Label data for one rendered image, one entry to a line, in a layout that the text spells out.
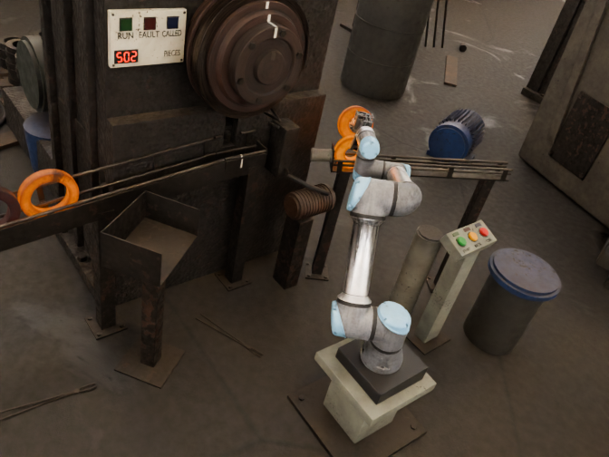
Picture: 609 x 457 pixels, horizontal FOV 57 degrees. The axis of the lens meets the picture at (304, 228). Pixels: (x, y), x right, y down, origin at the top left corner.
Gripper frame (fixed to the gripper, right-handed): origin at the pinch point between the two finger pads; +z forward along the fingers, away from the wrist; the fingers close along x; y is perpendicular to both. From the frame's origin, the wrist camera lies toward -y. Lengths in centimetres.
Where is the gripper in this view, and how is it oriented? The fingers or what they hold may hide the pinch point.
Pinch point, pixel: (356, 120)
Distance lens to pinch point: 247.9
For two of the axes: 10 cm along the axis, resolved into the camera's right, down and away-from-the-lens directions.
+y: 2.2, -8.2, -5.2
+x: -9.7, -1.6, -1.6
